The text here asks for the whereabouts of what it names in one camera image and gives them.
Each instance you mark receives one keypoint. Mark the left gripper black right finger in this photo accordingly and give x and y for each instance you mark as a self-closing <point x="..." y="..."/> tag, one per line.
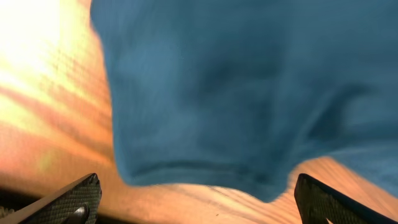
<point x="320" y="204"/>

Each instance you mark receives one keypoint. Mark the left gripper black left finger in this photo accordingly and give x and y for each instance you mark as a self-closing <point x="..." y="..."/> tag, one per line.
<point x="76" y="203"/>

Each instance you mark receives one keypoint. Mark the blue t-shirt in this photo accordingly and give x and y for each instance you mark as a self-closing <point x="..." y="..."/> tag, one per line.
<point x="236" y="93"/>

